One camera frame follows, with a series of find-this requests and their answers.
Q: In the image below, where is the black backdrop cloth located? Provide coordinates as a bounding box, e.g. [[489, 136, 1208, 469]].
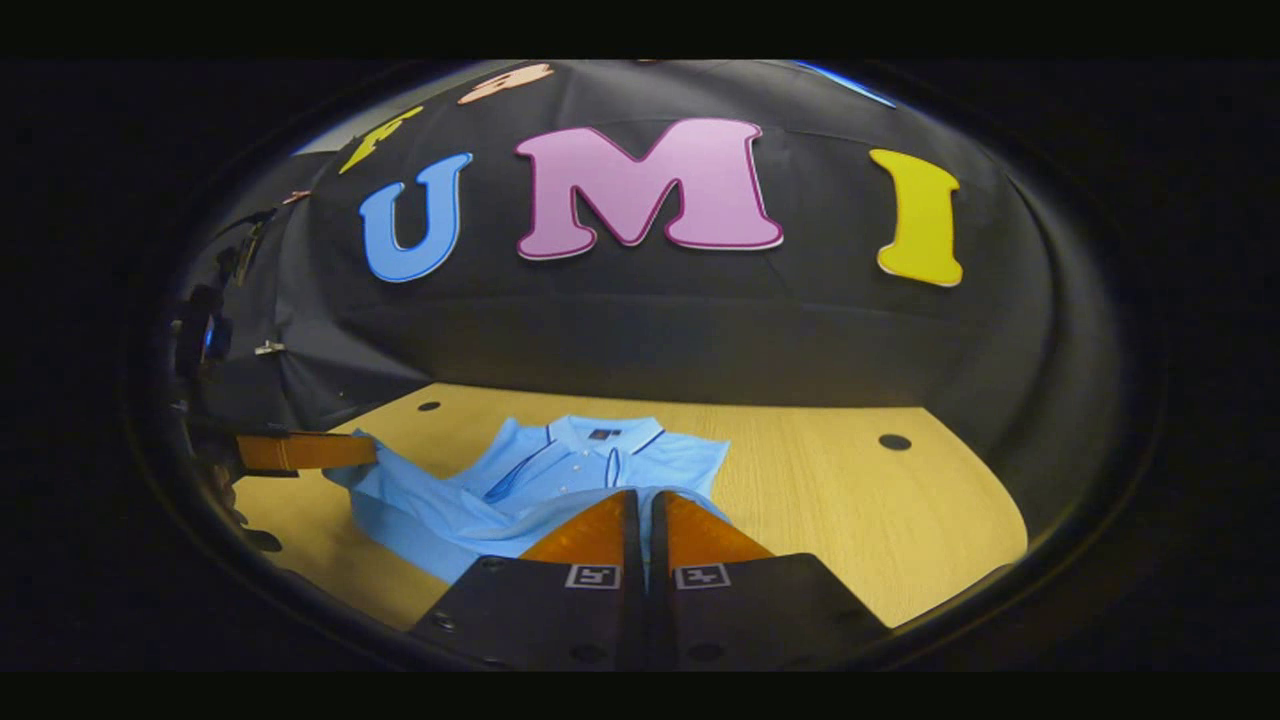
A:
[[175, 60, 1123, 506]]

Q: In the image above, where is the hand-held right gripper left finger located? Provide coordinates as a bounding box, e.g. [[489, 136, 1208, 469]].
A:
[[408, 488, 647, 672]]

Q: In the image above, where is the light blue T-shirt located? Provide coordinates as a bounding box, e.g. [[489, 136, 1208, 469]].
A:
[[322, 413, 733, 587]]

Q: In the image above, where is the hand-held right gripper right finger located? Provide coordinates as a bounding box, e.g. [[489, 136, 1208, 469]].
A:
[[649, 489, 893, 672]]

